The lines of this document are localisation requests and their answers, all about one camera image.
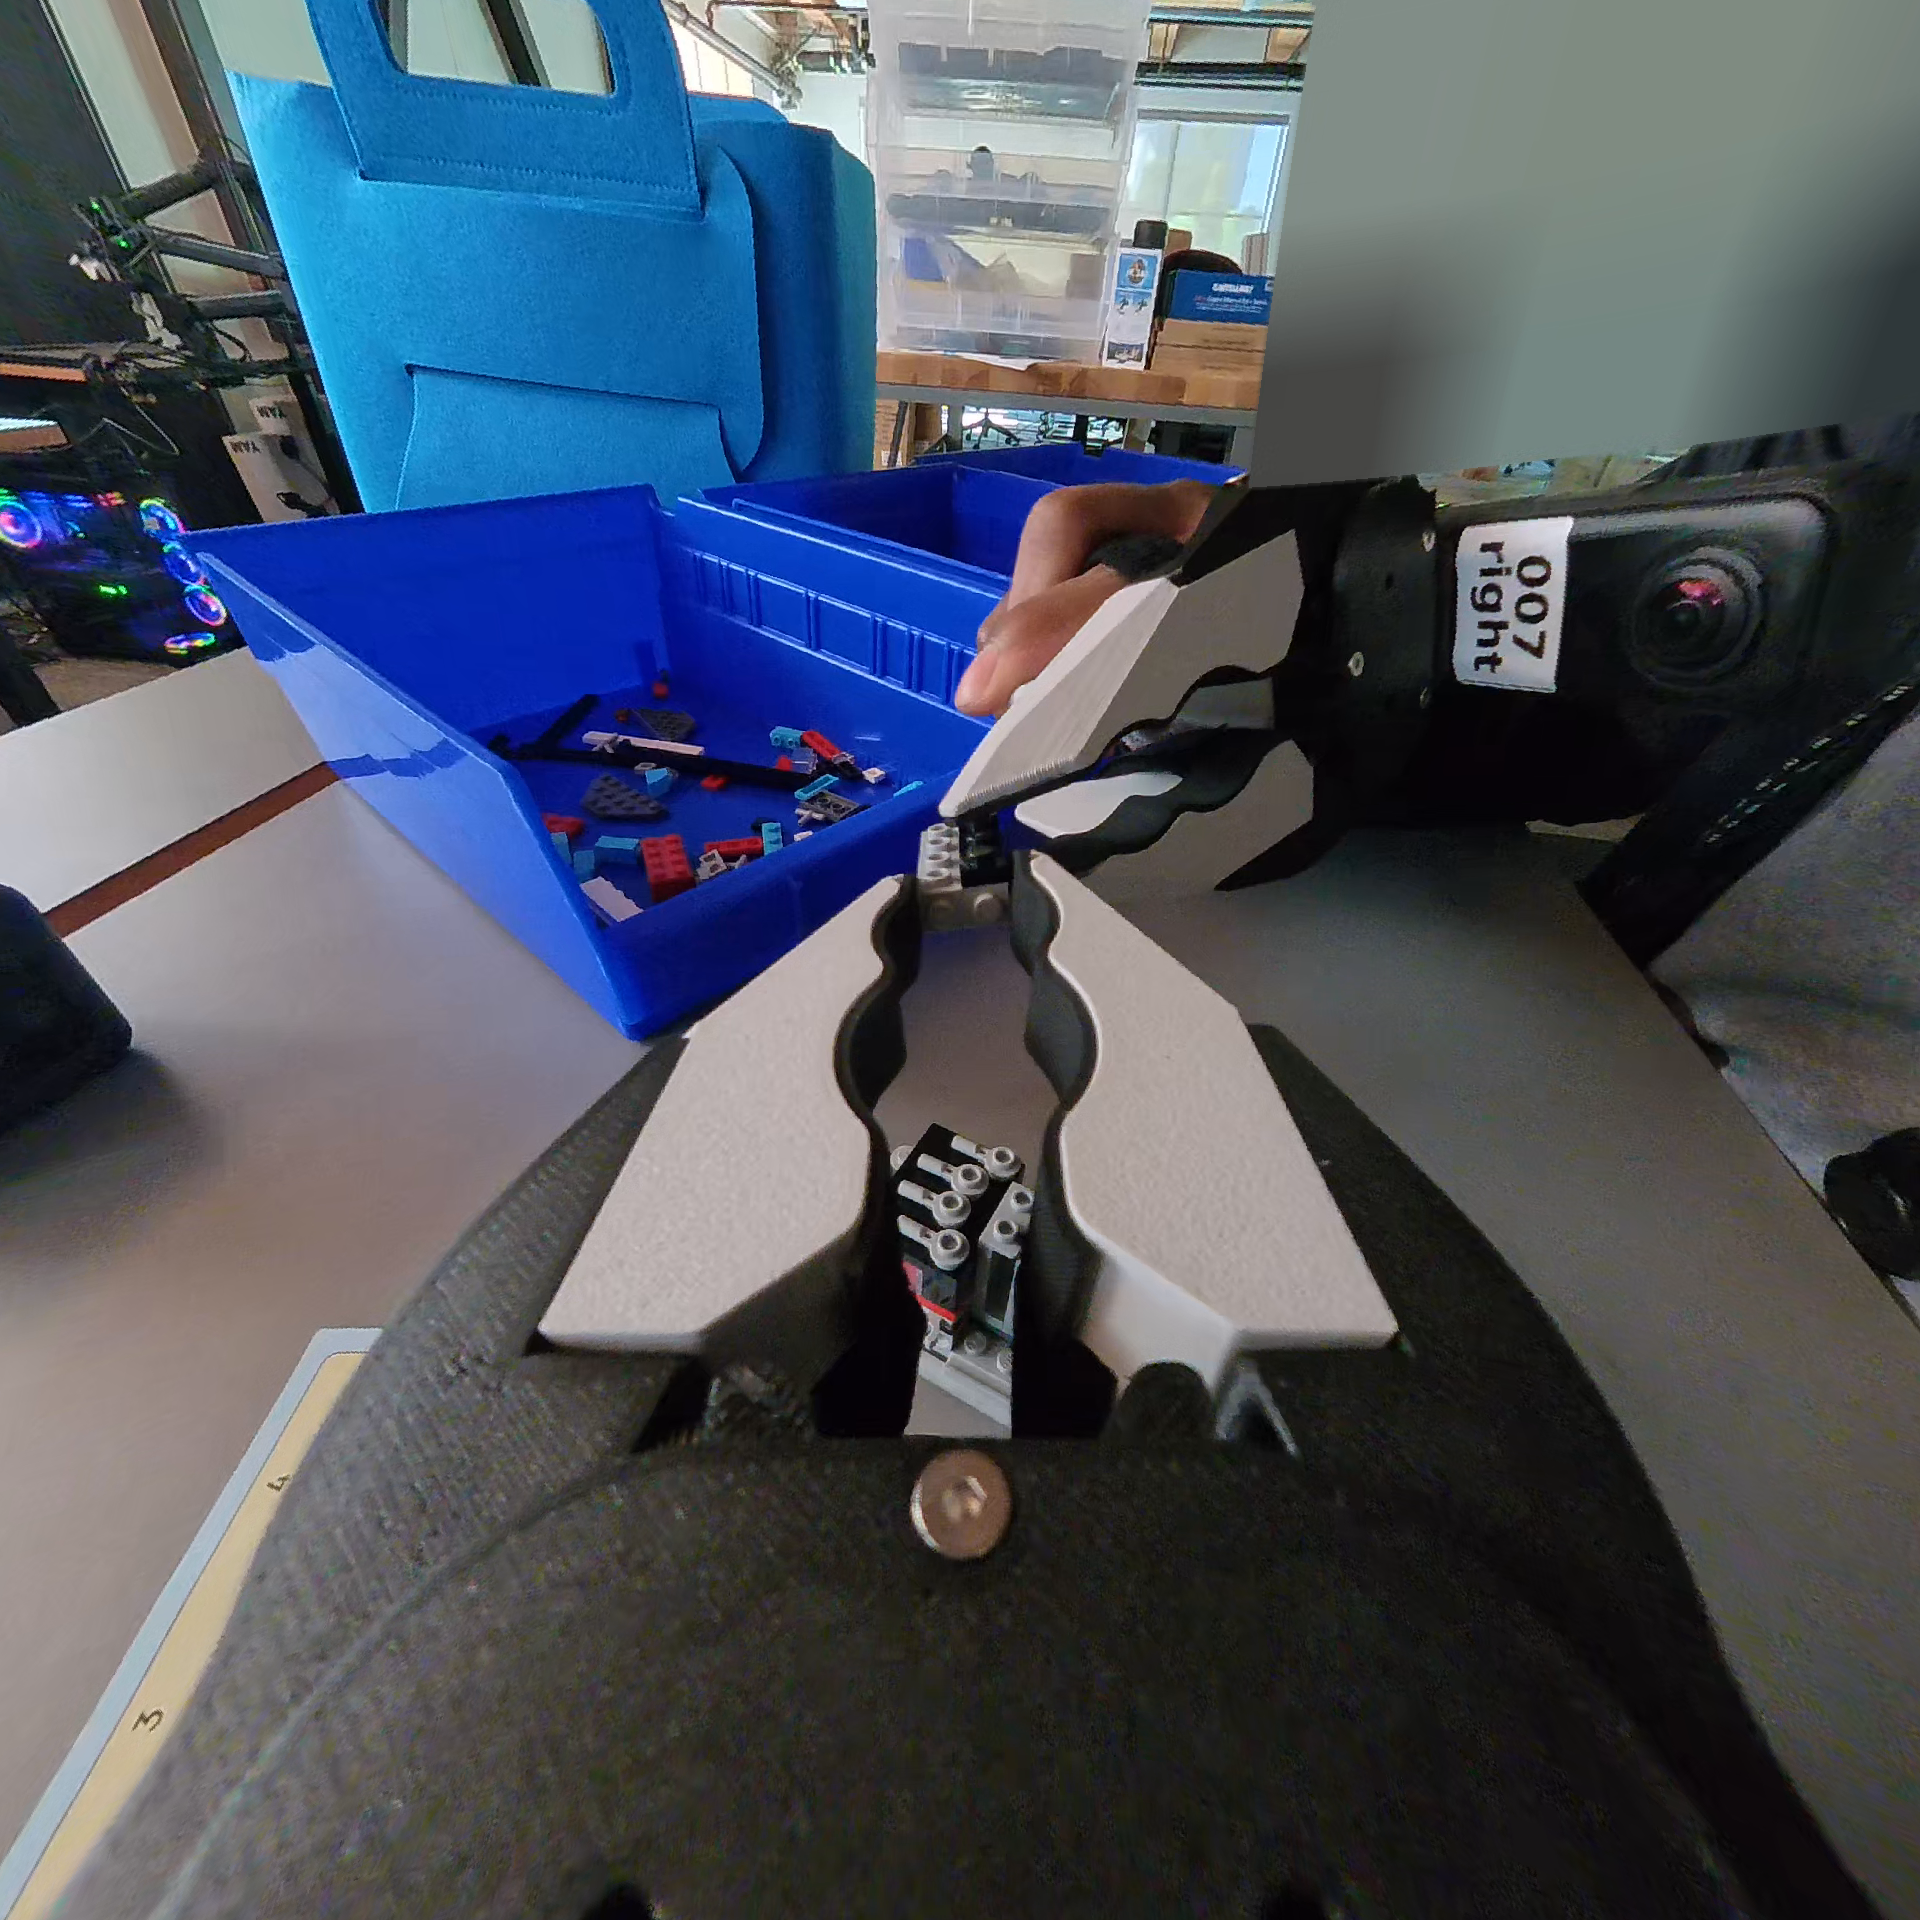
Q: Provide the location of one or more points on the red tape strip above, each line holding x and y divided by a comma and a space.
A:
178, 852

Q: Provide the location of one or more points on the clear plastic drawer tower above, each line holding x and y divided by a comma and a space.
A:
1004, 181

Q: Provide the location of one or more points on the pile of toy bricks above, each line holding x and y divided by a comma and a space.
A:
675, 841

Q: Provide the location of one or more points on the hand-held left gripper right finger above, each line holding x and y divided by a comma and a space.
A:
1200, 1170

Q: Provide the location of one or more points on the wooden table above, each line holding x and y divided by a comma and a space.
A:
1049, 383

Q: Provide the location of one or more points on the blue cardboard box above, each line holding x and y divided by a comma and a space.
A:
1214, 316

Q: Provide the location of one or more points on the toy brick model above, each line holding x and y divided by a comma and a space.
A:
951, 1201

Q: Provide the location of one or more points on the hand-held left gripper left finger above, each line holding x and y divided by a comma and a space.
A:
734, 1186

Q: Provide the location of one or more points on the instruction booklet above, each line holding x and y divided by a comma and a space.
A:
135, 1696

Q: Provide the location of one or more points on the black camera arm stand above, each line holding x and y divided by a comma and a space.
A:
195, 255

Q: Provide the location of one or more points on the person's right hand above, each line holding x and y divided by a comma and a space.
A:
1049, 542

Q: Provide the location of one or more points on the computer with coloured lights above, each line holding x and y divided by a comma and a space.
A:
90, 558

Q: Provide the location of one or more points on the blue felt bag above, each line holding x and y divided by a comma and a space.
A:
540, 299

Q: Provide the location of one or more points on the black rounded object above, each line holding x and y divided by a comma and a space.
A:
54, 1007

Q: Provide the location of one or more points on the empty blue plastic bin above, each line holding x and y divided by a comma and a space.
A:
930, 517

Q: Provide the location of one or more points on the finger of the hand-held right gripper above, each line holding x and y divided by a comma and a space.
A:
1246, 826
1124, 659

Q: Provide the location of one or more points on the blue plastic bin with bricks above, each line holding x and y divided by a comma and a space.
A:
449, 632

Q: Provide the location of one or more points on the person's grey clothing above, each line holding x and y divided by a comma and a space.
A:
1800, 975

